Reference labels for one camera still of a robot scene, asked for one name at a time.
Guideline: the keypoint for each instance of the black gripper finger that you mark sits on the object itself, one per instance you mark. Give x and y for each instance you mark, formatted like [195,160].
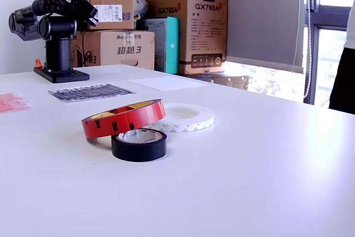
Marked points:
[76,4]
[85,11]

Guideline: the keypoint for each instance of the red double-sided tape roll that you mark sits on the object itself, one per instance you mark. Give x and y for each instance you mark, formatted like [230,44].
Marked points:
[138,115]

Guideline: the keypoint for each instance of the white double-sided tape roll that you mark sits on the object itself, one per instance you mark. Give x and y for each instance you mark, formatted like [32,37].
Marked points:
[194,124]

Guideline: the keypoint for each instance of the black and grey Piper arm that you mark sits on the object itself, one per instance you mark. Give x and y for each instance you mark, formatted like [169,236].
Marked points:
[58,54]

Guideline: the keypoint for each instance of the black electrical tape roll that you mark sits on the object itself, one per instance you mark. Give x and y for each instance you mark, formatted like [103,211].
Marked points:
[138,152]

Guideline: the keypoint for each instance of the white plastic bag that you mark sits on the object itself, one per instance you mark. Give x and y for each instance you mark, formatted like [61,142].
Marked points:
[140,5]

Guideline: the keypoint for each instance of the wide brown cardboard carton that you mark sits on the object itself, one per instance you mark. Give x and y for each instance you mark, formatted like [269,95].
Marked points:
[124,54]

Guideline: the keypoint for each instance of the orange table clamp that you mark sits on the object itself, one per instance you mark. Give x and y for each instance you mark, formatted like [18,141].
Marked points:
[39,63]

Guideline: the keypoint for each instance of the black scribbled paper sheet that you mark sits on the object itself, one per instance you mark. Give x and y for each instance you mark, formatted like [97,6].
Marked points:
[88,92]

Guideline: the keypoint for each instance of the teal and black carton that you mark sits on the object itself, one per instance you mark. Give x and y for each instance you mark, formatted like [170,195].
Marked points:
[172,40]

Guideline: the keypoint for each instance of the blank white paper sheet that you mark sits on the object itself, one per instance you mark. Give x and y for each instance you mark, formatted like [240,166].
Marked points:
[166,83]

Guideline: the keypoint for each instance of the red scribbled paper sheet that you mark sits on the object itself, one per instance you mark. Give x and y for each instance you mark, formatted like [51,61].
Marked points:
[14,102]

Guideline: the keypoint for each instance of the tall GX760A cardboard carton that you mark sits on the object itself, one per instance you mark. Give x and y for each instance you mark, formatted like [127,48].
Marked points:
[205,26]

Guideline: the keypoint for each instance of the grey roller blind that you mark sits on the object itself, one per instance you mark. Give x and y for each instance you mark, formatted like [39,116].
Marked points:
[263,12]

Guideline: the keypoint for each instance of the person in black shorts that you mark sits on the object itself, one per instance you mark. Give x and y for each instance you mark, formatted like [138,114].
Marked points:
[345,81]

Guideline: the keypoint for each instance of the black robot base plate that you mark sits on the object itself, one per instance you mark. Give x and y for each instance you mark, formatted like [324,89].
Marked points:
[63,76]

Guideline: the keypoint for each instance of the dark window frame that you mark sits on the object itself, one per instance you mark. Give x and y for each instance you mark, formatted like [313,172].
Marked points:
[332,16]

